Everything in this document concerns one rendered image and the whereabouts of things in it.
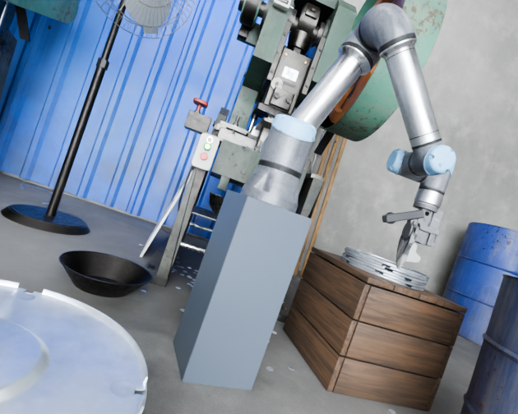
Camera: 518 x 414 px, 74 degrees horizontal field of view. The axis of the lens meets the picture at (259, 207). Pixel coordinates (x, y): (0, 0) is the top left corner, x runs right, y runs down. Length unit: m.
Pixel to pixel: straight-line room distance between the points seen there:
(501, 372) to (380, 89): 1.11
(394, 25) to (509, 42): 3.17
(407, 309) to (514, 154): 3.05
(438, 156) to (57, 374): 0.89
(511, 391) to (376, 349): 0.35
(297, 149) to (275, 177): 0.09
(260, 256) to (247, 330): 0.18
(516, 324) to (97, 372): 0.82
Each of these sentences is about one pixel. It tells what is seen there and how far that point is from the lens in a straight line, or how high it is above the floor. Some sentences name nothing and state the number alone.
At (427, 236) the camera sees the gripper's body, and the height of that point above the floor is 0.52.
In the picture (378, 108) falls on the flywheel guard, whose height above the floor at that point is 1.01.
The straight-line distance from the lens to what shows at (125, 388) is 0.34.
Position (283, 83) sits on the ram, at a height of 1.01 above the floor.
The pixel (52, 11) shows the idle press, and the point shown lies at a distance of 2.44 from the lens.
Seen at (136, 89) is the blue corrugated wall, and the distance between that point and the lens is 2.95.
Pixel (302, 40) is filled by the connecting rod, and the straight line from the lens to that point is 1.84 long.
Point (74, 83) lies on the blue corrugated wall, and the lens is 3.08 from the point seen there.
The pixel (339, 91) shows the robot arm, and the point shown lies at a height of 0.83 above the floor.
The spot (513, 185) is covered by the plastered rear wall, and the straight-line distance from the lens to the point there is 4.03.
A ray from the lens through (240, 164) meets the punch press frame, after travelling 1.46.
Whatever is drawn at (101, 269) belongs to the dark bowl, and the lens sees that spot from 1.39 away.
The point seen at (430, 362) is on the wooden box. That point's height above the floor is 0.16.
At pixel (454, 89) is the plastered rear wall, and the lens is 3.70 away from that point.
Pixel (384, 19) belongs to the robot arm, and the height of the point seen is 0.99.
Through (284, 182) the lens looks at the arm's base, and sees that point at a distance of 0.83.
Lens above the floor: 0.45
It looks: 1 degrees down
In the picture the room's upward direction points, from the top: 20 degrees clockwise
